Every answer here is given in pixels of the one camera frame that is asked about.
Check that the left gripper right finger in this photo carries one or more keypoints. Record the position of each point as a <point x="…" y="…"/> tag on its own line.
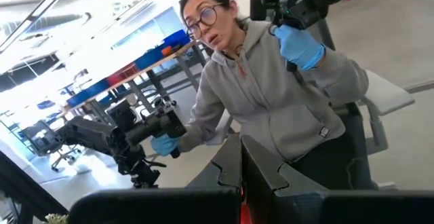
<point x="271" y="190"/>

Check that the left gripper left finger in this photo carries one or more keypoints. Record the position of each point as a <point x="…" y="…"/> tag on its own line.
<point x="227" y="166"/>

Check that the person's hand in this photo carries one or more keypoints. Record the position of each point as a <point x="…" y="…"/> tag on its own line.
<point x="164" y="144"/>
<point x="298" y="45"/>

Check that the person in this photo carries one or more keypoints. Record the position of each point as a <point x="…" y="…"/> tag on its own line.
<point x="271" y="98"/>

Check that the wooden workbench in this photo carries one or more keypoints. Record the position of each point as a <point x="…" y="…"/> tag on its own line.
<point x="159" y="61"/>

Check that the blue storage bin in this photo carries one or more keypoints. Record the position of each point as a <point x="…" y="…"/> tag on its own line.
<point x="88" y="93"/>
<point x="176" y="39"/>
<point x="149" y="58"/>

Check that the red storage bin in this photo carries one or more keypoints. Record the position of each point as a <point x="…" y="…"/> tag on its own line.
<point x="122" y="74"/>

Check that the grey office chair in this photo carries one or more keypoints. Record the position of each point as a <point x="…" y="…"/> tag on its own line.
<point x="386" y="95"/>

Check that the white flower bunch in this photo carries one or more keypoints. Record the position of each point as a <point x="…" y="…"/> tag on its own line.
<point x="56" y="219"/>

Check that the black office chair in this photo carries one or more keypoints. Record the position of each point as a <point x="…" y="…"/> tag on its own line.
<point x="40" y="139"/>

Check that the black frame beam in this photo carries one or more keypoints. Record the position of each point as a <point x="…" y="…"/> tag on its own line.
<point x="27" y="183"/>

